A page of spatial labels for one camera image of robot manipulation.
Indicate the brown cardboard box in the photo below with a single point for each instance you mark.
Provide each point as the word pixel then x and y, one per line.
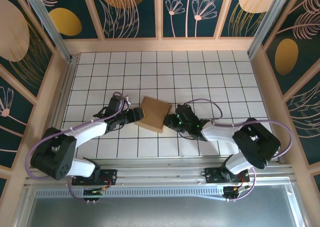
pixel 152 112

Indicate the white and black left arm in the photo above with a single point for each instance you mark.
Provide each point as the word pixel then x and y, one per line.
pixel 87 132

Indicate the grey sheet metal tray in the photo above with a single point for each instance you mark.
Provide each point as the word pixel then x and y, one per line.
pixel 160 214

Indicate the aluminium extrusion table frame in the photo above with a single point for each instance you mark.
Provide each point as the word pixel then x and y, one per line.
pixel 160 173

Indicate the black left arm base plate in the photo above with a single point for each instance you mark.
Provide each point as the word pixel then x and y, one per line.
pixel 111 173

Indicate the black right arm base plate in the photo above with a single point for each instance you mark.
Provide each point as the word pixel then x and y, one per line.
pixel 212 174

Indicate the aluminium corner post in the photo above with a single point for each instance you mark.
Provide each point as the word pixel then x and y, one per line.
pixel 268 24
pixel 51 29

